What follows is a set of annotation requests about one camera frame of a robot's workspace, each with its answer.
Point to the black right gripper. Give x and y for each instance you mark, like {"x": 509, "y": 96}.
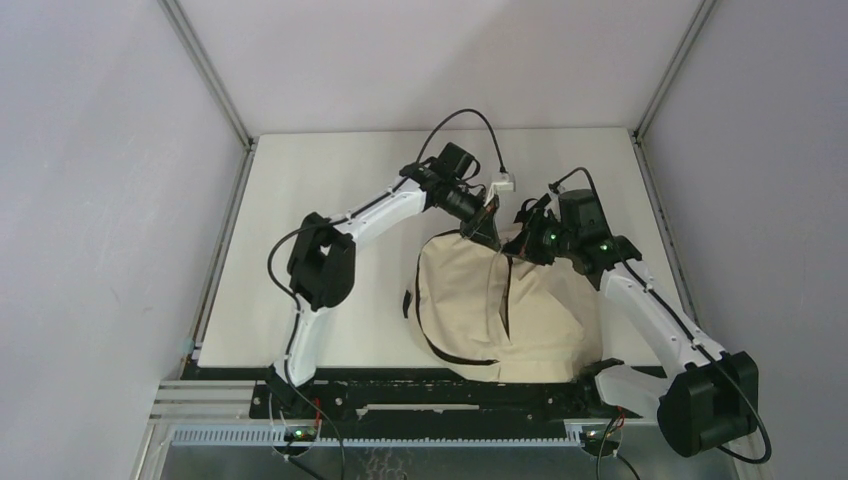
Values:
{"x": 526, "y": 243}

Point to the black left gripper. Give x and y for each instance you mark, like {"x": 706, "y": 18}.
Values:
{"x": 479, "y": 225}

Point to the cream canvas student bag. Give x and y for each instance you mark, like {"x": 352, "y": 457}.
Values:
{"x": 493, "y": 318}

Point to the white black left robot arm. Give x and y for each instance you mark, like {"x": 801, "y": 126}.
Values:
{"x": 322, "y": 263}

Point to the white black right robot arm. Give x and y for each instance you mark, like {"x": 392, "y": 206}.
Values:
{"x": 708, "y": 397}

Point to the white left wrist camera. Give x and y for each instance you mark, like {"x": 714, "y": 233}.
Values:
{"x": 500, "y": 182}

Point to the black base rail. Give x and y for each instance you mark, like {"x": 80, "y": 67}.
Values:
{"x": 396, "y": 404}

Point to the aluminium frame right post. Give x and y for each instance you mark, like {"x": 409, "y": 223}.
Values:
{"x": 686, "y": 44}

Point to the aluminium frame post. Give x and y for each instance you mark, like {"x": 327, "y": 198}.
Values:
{"x": 193, "y": 45}
{"x": 686, "y": 44}

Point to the aluminium frame left post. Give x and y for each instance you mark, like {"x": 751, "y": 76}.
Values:
{"x": 193, "y": 45}

